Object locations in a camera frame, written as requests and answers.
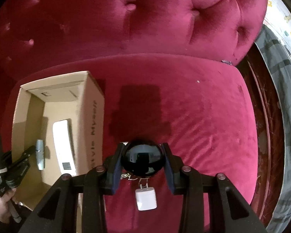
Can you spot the white remote control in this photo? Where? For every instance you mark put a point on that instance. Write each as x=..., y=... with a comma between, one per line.
x=63, y=143

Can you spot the white and teal tube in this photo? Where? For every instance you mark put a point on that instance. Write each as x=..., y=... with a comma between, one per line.
x=40, y=154

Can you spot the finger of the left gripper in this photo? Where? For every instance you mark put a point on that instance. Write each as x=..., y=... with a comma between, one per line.
x=17, y=174
x=24, y=158

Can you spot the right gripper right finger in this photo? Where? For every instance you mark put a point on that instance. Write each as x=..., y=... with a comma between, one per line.
x=228, y=209

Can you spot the grey plaid blanket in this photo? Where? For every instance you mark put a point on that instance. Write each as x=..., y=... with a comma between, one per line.
x=278, y=63

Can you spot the large white charger plug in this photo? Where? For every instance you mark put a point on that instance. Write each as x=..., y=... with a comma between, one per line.
x=146, y=198

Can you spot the person's left hand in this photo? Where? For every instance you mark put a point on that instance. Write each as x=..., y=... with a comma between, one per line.
x=4, y=209

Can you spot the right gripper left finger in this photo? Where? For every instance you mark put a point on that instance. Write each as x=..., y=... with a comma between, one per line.
x=57, y=210

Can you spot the red velvet tufted armchair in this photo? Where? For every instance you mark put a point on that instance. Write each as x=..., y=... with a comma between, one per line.
x=168, y=72

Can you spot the metal keychain with charms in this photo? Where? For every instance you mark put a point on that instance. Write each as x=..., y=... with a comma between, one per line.
x=128, y=176

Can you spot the cardboard box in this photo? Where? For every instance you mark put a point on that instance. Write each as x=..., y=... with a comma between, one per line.
x=63, y=117

